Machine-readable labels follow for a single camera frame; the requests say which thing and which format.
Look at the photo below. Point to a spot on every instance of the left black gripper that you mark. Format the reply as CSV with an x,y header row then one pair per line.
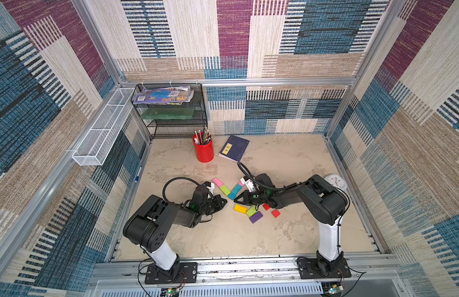
x,y
217,201

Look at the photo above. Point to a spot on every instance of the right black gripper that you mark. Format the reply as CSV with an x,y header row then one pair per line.
x,y
248,197

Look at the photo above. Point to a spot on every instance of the light green long block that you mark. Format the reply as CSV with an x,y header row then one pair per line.
x,y
225,190

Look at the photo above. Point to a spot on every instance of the teal long block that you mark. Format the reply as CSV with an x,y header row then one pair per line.
x,y
237,189

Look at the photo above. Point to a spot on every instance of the pink long block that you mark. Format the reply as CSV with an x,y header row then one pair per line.
x,y
218,182

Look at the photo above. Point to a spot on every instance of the purple block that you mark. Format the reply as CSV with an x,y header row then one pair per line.
x,y
255,217

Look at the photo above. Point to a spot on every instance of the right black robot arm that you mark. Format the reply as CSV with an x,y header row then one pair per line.
x,y
326,203

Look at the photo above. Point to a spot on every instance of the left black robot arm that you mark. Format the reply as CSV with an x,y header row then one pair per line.
x,y
149,226

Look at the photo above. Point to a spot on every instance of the small red cube block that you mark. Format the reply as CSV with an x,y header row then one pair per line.
x,y
275,213

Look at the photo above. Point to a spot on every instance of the yellow block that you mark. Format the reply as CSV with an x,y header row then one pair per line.
x,y
240,209

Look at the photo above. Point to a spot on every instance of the dark blue notebook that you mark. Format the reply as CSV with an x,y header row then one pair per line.
x,y
234,148

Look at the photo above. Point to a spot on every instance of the red ribbed pencil cup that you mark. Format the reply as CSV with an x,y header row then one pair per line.
x,y
204,152

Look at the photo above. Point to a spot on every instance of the pencils in cup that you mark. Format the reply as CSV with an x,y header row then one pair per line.
x,y
202,137

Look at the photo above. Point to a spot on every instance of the green folder in rack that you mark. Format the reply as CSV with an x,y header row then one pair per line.
x,y
168,114

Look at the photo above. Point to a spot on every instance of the black mesh shelf rack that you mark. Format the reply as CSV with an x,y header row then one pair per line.
x,y
172,120

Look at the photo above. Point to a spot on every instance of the colourful magazine on rack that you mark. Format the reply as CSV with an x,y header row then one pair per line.
x,y
164,96

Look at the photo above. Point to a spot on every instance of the blue pen by wall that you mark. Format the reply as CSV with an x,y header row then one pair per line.
x,y
138,175

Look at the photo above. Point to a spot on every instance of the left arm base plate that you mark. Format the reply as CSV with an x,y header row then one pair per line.
x,y
184,273

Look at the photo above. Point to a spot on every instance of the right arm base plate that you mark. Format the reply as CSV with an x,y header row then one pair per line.
x,y
320,267

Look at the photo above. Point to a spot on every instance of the white wire wall basket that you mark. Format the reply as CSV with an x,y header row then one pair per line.
x,y
95,147

